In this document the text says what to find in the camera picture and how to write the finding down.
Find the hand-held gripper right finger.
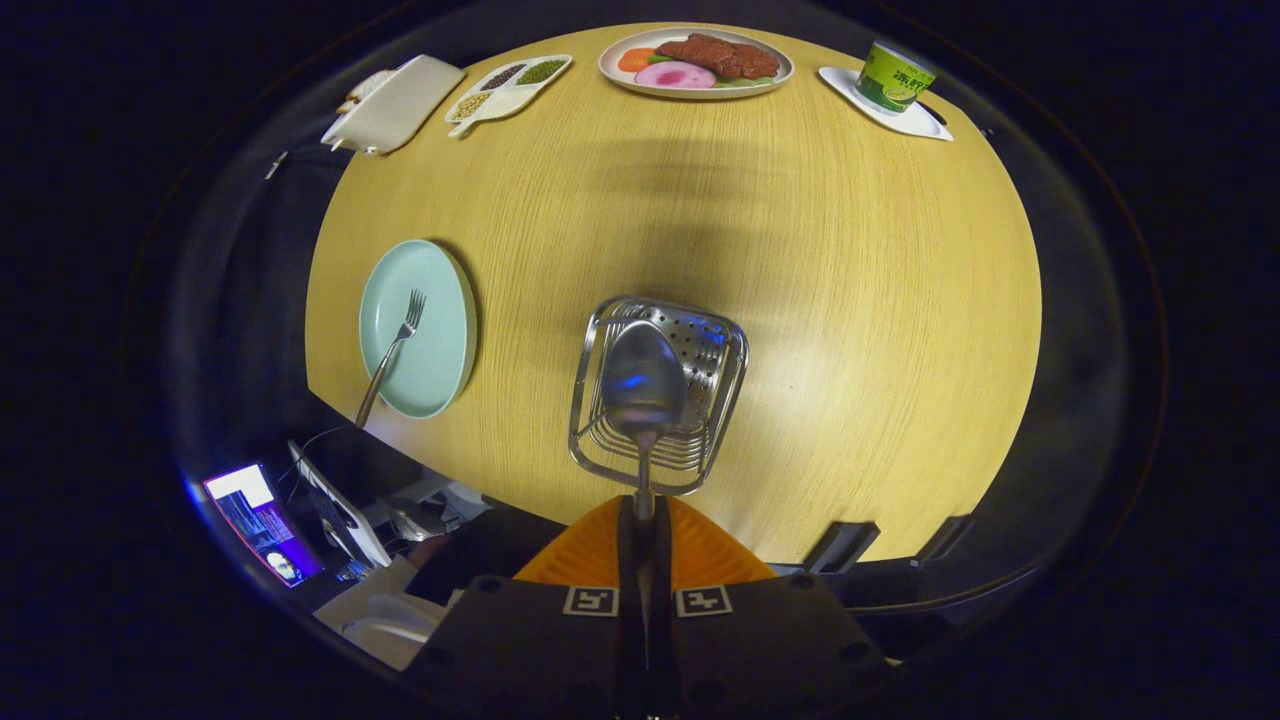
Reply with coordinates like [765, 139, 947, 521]
[645, 495, 891, 720]

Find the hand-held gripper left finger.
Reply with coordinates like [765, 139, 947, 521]
[405, 495, 646, 720]

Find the metal spoon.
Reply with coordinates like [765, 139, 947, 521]
[600, 320, 689, 526]

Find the metal fork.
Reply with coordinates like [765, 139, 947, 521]
[354, 290, 428, 429]

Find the black metal bar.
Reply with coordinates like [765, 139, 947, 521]
[805, 520, 881, 576]
[920, 514, 973, 563]

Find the white chair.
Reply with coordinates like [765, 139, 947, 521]
[340, 555, 463, 671]

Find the grey white device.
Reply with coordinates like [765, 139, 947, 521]
[385, 478, 491, 543]

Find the white laptop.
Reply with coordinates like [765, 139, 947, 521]
[288, 440, 393, 569]

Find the lit computer monitor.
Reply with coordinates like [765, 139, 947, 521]
[203, 462, 323, 588]

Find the light green plate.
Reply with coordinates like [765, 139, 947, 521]
[358, 239, 479, 420]

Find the white square coaster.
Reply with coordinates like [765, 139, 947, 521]
[818, 66, 954, 142]

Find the white divided dish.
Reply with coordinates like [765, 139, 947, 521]
[445, 54, 574, 138]

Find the white toaster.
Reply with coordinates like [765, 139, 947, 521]
[320, 54, 467, 157]

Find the pink ham slice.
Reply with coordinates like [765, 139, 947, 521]
[634, 60, 717, 90]

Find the green label drink bottle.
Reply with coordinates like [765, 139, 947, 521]
[855, 40, 938, 114]

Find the round white food plate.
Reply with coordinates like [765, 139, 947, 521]
[598, 26, 795, 100]

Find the brown grilled meat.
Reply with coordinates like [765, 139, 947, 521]
[656, 33, 781, 81]

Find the metal wire basket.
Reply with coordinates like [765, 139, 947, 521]
[568, 296, 750, 497]

